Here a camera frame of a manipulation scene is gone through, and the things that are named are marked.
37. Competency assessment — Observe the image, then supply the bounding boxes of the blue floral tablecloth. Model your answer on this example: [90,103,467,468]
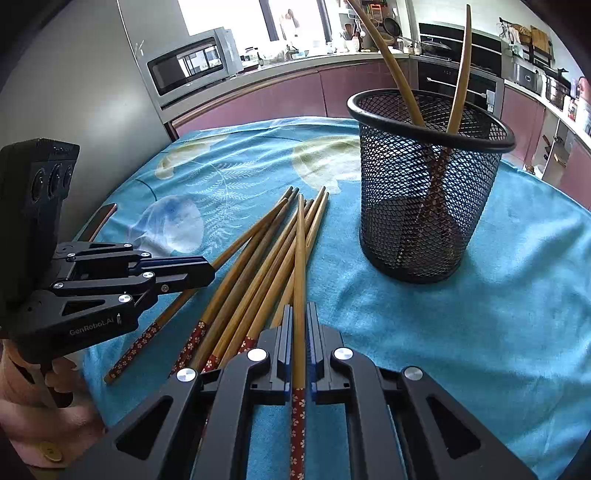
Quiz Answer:
[85,116,591,480]

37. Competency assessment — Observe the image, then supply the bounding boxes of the white microwave oven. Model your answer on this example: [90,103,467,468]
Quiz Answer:
[147,28,245,112]

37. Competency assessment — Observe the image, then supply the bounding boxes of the black built-in oven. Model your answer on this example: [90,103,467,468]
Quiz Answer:
[418,60,505,118]

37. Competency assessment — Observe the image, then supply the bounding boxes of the red-handled bamboo chopstick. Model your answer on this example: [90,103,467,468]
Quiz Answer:
[104,187,296,385]
[290,194,307,480]
[397,4,472,264]
[346,0,458,232]

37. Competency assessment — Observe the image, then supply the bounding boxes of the wall rack with cutting board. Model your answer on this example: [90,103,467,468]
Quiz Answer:
[499,18,555,65]

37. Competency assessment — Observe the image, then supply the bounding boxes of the silver rice cooker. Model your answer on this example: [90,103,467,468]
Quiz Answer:
[512,62,544,90]

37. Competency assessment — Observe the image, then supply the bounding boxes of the grey refrigerator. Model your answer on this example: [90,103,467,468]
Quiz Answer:
[0,0,181,250]

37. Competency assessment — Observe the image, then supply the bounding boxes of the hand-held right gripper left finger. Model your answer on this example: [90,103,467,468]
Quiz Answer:
[60,305,293,480]

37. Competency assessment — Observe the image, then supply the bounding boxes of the pink base cabinets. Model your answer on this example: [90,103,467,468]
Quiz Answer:
[171,59,591,208]

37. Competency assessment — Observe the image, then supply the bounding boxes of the stainless steel pot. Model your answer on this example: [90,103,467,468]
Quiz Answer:
[545,74,572,109]

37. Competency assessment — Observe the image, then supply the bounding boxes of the person's left hand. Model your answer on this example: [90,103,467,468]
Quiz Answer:
[44,356,88,411]

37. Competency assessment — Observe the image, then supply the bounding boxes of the kitchen window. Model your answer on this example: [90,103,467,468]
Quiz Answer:
[178,0,333,51]

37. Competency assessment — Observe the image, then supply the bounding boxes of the white kitchen countertop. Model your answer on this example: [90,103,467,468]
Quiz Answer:
[159,46,591,153]

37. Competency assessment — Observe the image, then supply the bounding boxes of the person's left forearm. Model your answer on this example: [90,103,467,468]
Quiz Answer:
[0,397,108,468]

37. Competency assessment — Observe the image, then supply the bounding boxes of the pile of bamboo chopsticks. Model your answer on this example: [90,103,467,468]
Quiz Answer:
[171,185,331,374]

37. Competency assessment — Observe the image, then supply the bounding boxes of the black range hood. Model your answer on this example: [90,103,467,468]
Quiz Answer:
[419,22,503,58]

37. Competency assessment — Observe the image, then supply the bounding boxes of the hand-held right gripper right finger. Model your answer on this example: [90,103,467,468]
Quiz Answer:
[307,302,539,480]

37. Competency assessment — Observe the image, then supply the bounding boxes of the black mesh utensil holder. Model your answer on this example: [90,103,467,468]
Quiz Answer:
[347,89,516,284]

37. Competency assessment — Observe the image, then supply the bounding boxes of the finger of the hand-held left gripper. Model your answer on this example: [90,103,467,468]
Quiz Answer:
[53,241,206,278]
[52,263,216,320]

